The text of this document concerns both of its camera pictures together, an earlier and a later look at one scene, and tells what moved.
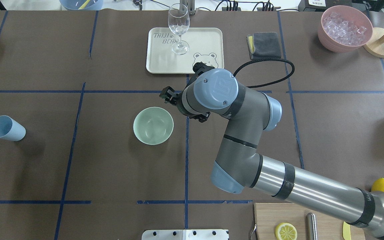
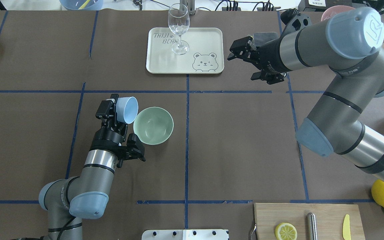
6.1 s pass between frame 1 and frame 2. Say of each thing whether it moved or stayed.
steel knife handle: stayed
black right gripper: moved
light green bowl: stayed
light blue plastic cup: moved
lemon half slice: stayed
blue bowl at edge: stayed
